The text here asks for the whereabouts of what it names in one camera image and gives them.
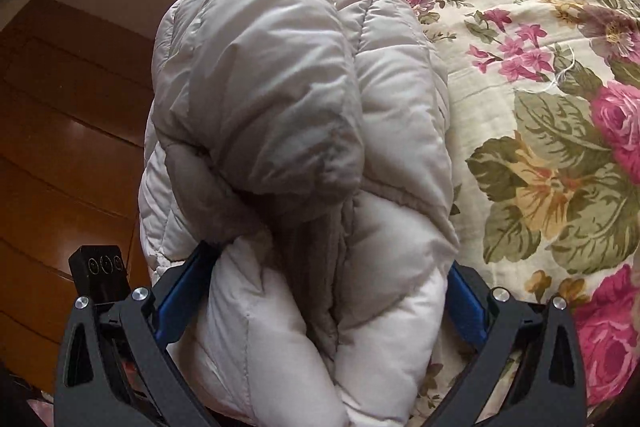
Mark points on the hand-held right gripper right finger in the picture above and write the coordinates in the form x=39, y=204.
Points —
x=470, y=307

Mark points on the white quilted puffer jacket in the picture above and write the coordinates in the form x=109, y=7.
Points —
x=280, y=107

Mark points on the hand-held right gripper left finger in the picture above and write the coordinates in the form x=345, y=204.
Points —
x=182, y=297

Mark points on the floral bedspread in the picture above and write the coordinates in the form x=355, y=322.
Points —
x=525, y=32

